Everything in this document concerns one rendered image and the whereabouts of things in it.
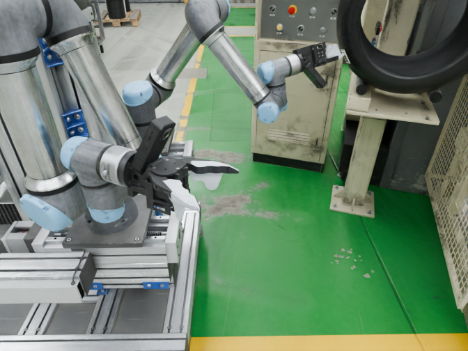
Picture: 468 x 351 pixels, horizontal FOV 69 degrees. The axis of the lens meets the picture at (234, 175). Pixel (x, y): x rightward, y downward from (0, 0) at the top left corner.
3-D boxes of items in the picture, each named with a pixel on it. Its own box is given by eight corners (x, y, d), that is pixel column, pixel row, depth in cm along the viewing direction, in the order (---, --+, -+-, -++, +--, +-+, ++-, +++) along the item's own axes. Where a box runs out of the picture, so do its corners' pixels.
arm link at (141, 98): (120, 121, 135) (113, 88, 127) (137, 108, 146) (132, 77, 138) (147, 125, 132) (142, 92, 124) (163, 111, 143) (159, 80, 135)
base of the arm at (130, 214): (79, 234, 97) (69, 207, 91) (95, 201, 109) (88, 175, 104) (131, 234, 97) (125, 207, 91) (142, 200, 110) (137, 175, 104)
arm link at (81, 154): (90, 161, 77) (81, 127, 72) (129, 172, 73) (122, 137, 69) (63, 179, 71) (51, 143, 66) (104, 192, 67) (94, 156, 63)
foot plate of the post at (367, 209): (332, 186, 237) (333, 181, 235) (373, 193, 230) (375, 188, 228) (329, 209, 216) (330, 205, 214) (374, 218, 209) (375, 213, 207)
